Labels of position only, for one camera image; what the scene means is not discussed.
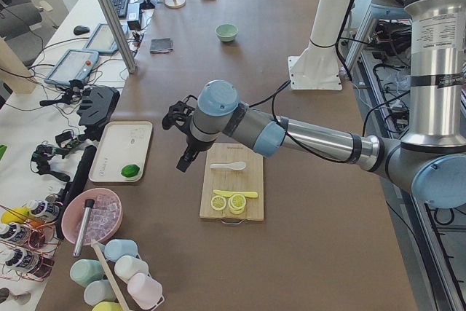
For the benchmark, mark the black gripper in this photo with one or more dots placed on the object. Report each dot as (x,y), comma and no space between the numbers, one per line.
(191,144)

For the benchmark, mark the light green bowl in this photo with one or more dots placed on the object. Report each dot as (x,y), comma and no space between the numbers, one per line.
(226,32)

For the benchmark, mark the pink bowl with ice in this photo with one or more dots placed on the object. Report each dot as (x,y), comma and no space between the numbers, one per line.
(105,216)

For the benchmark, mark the bamboo cutting board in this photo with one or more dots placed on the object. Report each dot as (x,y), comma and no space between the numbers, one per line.
(250,179)

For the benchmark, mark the lower lemon slice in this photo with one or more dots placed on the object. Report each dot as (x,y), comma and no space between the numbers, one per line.
(218,203)

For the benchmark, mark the lemon slice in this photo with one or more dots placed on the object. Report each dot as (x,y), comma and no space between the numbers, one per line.
(237,204)
(218,203)

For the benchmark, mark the green lime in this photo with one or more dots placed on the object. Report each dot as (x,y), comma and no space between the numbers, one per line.
(130,171)

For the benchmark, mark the upper lemon slice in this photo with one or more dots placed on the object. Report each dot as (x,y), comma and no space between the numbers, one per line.
(237,204)

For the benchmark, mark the cream tray with bear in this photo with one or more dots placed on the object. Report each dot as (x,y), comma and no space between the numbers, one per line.
(122,143)

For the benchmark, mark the yellow plastic knife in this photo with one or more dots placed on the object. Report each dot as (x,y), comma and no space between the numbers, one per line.
(225,193)

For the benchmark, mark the grey folded cloth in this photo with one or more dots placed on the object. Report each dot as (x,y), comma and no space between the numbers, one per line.
(163,45)

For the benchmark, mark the black tube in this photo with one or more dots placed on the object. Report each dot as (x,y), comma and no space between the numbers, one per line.
(76,187)

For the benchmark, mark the steel muddler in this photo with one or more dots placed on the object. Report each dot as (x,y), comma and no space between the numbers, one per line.
(88,206)

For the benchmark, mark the blue cup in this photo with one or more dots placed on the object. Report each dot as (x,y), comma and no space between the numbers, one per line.
(117,248)

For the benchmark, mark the white cup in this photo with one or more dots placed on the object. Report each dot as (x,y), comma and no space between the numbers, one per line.
(128,266)

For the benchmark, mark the teach pendant far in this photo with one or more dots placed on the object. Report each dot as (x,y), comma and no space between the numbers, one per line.
(102,40)

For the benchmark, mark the teach pendant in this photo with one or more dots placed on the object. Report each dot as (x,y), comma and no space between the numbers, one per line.
(102,40)
(74,65)

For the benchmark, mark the teach pendant near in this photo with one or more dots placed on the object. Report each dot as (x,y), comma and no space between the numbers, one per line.
(74,65)

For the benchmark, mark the pink cup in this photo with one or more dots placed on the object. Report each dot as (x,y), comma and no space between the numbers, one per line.
(146,291)

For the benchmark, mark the computer mouse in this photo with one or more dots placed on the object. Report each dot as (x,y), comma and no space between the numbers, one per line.
(80,29)

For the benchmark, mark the wooden stick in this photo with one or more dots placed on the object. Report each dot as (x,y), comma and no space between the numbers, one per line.
(116,289)

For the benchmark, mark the sauce bottle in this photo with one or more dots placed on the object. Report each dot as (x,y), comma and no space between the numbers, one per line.
(43,210)

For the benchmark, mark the green cup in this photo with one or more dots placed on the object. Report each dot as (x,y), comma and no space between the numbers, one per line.
(85,271)

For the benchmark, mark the yellow cup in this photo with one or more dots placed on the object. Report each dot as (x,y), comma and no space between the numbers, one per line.
(107,306)

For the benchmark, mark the yellow lemon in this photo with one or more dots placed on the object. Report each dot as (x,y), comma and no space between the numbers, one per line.
(16,215)

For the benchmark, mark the grey office chair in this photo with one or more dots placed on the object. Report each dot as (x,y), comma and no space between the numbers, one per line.
(23,30)

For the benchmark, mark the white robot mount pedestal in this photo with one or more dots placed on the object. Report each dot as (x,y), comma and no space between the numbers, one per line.
(317,67)

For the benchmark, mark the aluminium frame post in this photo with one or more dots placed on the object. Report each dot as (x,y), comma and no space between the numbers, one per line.
(114,24)

